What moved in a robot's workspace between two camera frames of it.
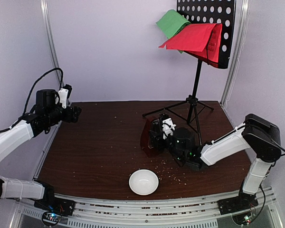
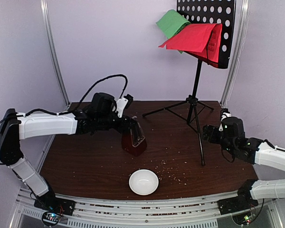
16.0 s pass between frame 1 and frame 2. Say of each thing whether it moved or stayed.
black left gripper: moved
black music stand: stayed
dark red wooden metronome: moved
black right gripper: moved
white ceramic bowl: stayed
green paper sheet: stayed
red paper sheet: stayed
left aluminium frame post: stayed
